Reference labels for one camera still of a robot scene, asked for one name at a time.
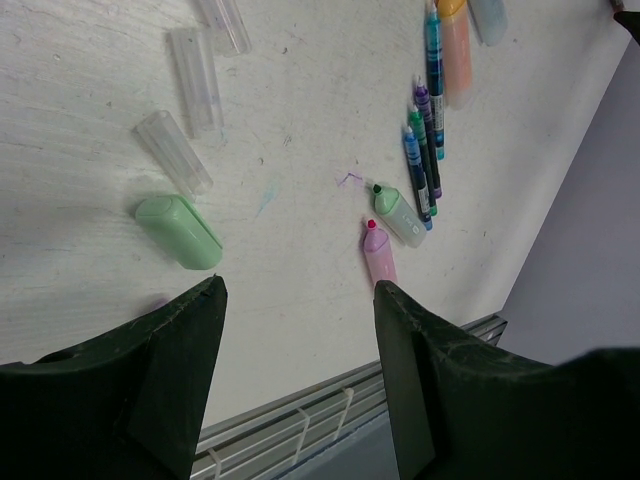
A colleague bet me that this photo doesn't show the aluminium frame rails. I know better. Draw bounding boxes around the aluminium frame rails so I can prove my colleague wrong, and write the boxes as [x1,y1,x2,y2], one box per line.
[189,314,509,480]

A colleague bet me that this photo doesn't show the purple thin pen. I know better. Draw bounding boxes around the purple thin pen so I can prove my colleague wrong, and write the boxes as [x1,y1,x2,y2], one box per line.
[412,75,444,200]

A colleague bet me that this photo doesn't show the green highlighter cap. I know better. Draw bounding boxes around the green highlighter cap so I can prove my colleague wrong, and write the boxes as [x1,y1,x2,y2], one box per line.
[135,194,223,271]

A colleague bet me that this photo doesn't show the teal thin pen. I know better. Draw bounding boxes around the teal thin pen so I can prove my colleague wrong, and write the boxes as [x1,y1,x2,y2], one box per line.
[425,1,445,160]

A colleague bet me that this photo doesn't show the green highlighter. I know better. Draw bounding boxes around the green highlighter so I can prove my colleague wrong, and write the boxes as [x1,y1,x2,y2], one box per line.
[372,184,427,248]

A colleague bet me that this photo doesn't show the green thin pen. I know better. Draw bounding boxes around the green thin pen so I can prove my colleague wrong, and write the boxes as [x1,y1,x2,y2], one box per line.
[408,101,438,216]

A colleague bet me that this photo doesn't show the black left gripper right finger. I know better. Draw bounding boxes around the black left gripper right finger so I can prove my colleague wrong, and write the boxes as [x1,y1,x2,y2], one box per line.
[374,281,639,479]

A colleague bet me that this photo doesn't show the purple highlighter cap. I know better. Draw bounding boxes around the purple highlighter cap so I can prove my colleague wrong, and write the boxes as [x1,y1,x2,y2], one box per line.
[149,298,170,311]

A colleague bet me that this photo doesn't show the blue thin pen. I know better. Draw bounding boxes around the blue thin pen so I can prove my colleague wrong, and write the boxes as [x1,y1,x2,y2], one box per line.
[402,124,433,231]

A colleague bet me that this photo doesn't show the blue highlighter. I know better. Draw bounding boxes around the blue highlighter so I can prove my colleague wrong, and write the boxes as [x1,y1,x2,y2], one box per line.
[468,0,508,47]

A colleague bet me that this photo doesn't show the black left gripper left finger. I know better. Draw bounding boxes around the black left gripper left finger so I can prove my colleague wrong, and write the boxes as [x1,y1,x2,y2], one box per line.
[1,276,228,479]

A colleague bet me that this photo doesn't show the orange pink highlighter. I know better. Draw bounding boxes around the orange pink highlighter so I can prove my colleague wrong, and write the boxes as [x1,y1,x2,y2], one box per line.
[436,0,473,110]

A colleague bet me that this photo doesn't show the clear pen cap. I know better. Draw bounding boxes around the clear pen cap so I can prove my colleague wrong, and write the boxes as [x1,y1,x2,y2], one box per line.
[198,0,252,57]
[135,110,213,200]
[169,28,224,138]

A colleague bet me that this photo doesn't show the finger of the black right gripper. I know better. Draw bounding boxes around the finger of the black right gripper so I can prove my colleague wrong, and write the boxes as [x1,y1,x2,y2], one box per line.
[613,10,640,38]

